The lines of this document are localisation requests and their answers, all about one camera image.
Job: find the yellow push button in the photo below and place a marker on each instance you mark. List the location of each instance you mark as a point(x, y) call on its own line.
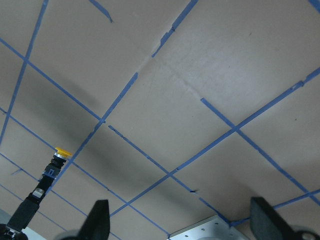
point(60, 157)

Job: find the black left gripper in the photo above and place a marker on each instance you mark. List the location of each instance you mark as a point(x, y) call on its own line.
point(25, 212)

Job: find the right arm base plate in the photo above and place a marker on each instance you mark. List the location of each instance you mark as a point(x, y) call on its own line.
point(212, 228)

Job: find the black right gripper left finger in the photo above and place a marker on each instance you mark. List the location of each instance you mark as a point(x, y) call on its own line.
point(97, 224)

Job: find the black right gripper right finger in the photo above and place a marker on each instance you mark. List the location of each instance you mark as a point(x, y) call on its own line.
point(266, 223)

